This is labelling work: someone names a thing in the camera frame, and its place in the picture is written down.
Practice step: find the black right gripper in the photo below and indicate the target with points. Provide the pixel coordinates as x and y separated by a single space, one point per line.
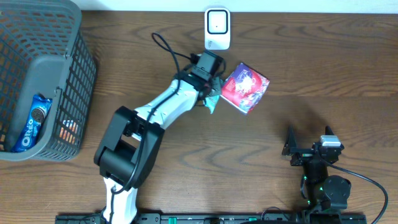
303 155

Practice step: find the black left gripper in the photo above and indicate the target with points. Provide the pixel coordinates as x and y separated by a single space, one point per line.
214 86

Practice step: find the teal wet wipes pack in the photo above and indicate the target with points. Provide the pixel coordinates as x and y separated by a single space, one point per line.
212 98

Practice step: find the orange Kleenex tissue pack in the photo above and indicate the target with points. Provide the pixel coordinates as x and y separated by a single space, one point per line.
68 131

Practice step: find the blue Oreo cookie pack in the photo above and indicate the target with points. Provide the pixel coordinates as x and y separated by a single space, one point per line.
38 112

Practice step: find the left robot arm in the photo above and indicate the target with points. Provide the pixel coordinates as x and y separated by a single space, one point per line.
129 147

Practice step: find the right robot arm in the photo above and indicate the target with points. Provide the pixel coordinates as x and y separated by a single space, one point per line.
327 195

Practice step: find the grey plastic mesh basket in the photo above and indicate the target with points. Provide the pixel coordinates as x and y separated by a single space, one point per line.
43 53

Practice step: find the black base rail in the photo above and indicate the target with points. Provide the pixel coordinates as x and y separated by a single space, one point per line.
156 218

